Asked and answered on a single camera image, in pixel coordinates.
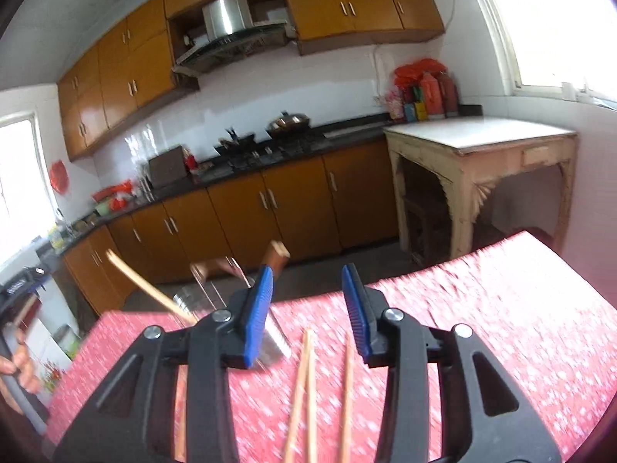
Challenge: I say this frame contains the lower wooden kitchen cabinets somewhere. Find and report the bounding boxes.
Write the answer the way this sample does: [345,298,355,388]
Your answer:
[62,135,398,314]

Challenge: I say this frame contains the person's left hand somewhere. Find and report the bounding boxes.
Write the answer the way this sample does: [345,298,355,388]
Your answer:
[0,341,40,394]

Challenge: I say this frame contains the left window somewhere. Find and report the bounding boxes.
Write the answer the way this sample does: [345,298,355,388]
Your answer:
[1,113,56,267]

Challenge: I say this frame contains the window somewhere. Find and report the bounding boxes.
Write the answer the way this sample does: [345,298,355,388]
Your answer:
[1,113,56,267]
[476,0,616,110]

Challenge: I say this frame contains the red floral tablecloth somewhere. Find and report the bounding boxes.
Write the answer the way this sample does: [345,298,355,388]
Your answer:
[47,233,616,462]

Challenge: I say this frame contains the red basin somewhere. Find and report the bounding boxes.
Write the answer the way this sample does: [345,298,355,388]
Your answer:
[92,180,133,203]

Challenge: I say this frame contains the dark wooden cutting board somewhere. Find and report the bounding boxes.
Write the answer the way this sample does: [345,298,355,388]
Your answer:
[147,145,189,189]

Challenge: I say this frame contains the red bottle on counter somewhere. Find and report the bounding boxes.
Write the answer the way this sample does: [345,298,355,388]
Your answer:
[184,150,198,171]

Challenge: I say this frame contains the black gas stove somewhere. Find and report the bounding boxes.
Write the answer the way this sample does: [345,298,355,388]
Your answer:
[211,138,330,171]

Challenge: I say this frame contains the old cream side table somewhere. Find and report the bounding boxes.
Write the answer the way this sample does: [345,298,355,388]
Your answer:
[384,117,578,258]

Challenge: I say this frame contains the black lidded pot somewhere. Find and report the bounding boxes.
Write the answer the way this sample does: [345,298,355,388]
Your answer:
[266,111,310,139]

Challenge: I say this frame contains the large orange oil bottle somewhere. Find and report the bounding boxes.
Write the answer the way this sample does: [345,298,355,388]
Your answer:
[419,72,445,120]

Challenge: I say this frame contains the steel range hood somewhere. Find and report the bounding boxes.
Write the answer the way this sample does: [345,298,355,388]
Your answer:
[169,0,297,78]

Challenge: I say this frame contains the dark sauce bottle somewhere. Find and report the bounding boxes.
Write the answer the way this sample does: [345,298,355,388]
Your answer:
[437,71,459,117]

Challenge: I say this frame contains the right window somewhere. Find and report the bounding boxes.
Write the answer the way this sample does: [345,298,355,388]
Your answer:
[476,0,616,110]

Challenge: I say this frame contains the red plastic bag on wall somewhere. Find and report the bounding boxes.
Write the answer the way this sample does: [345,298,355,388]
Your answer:
[48,160,70,196]

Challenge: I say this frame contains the metal wire utensil holder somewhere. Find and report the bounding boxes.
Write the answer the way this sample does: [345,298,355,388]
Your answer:
[172,257,292,370]

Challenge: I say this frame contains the upper wooden wall cabinets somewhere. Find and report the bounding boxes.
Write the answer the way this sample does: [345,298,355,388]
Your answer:
[59,0,445,160]

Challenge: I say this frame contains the black wok with handle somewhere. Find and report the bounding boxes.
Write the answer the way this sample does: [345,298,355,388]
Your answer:
[214,128,256,157]

